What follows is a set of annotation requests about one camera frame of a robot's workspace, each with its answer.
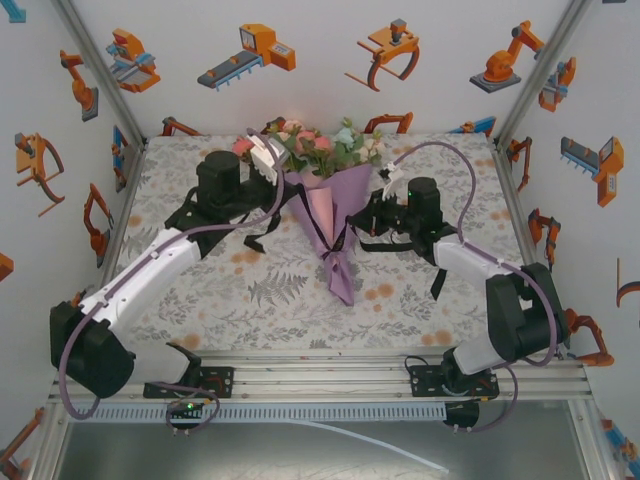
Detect black ribbon with gold print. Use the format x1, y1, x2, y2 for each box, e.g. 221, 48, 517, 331
242, 184, 450, 302

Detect large pink rose stem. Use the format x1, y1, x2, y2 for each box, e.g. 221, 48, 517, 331
293, 127, 335, 177

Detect purple and pink wrapping paper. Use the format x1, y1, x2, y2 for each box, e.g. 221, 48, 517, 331
283, 163, 376, 309

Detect black bracket under rail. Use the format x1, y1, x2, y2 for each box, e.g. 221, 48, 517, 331
443, 401, 481, 435

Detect aluminium table side rail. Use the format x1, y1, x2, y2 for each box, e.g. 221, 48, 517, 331
492, 141, 570, 362
97, 138, 147, 274

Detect aluminium rail bed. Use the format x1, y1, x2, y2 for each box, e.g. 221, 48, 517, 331
47, 348, 594, 405

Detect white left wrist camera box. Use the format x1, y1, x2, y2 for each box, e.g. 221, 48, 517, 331
247, 141, 290, 185

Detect slanted aluminium frame post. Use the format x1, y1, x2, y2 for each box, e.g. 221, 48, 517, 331
49, 0, 147, 149
499, 0, 596, 144

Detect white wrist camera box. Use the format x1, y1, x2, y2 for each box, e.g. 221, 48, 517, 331
247, 141, 290, 185
378, 159, 407, 201

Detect cream flower stem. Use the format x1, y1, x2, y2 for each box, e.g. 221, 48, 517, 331
355, 128, 390, 169

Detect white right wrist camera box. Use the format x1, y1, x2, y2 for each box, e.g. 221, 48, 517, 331
378, 159, 407, 201

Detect pink twin rose stem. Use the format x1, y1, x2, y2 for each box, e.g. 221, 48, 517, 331
231, 135, 257, 164

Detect floral print tablecloth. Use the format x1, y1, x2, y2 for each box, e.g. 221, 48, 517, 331
106, 132, 550, 351

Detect pale blue flower stem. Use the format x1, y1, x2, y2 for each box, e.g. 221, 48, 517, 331
330, 116, 361, 174

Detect aluminium frame leg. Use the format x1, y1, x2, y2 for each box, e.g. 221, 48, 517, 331
567, 399, 616, 480
27, 402, 71, 480

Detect circuit board with green light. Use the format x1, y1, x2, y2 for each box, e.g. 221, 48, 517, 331
166, 399, 205, 427

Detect white slotted cable duct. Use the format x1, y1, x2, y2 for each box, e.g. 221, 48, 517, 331
67, 403, 449, 424

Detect grey metal sheet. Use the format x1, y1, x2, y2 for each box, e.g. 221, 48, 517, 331
47, 419, 601, 480

